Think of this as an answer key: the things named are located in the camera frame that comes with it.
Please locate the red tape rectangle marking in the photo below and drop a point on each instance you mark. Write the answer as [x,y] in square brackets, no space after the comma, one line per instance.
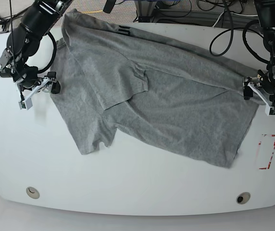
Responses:
[265,152]

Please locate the grey printed T-shirt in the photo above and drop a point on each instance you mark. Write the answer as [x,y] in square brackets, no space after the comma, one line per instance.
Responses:
[164,92]

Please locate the table cable grommet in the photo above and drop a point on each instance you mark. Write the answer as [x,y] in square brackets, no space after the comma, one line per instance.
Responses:
[32,193]
[243,198]

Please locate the left table cable grommet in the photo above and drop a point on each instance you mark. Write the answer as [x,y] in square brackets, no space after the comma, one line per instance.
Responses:
[32,193]

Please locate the black cylinder object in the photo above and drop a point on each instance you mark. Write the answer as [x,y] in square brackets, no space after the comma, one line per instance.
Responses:
[109,5]

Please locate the aluminium frame base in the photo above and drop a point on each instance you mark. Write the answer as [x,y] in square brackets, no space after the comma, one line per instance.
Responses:
[145,10]

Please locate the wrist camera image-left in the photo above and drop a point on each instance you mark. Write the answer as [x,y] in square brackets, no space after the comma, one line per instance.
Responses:
[26,104]

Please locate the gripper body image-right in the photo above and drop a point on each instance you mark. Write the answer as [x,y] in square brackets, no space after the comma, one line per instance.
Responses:
[262,87]

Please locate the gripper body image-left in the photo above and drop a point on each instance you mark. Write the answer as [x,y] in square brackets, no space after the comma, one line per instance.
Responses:
[29,83]

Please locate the right table cable grommet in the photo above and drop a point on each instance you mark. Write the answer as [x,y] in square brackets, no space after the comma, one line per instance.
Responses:
[243,198]

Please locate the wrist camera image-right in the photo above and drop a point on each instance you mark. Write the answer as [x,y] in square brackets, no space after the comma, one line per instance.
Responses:
[270,110]

